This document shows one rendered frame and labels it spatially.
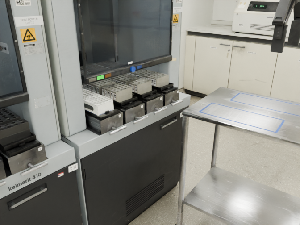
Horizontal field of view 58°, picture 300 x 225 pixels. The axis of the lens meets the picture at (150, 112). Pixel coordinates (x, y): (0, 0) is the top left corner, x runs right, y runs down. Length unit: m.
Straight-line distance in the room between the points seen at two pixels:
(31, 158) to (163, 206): 1.10
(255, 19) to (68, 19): 2.42
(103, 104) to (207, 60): 2.46
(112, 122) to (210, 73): 2.46
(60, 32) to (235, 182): 1.27
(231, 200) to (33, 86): 1.17
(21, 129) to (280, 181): 1.88
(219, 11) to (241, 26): 0.89
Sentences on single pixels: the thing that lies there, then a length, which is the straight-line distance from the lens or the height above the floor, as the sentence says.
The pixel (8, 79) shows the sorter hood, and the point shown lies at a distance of 1.07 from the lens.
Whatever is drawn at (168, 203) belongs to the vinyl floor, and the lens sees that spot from 1.98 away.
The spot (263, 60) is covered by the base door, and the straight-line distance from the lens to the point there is 3.27.
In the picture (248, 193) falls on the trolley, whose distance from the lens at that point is 1.71.
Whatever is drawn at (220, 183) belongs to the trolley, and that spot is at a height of 0.28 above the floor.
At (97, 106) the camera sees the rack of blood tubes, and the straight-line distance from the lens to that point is 1.25.
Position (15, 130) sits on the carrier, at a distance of 1.13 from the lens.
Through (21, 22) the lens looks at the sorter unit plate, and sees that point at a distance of 1.08.
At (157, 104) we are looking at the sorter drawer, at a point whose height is 0.77.
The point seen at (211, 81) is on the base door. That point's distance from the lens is 3.60.
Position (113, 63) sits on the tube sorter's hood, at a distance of 1.31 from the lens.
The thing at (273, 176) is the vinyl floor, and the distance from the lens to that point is 2.41.
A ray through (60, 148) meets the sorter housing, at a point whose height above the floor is 0.73.
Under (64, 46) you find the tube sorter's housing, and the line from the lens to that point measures 1.16.
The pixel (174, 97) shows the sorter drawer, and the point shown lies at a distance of 1.60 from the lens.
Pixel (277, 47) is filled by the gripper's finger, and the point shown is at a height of 1.20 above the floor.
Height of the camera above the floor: 1.33
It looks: 24 degrees down
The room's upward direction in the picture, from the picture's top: straight up
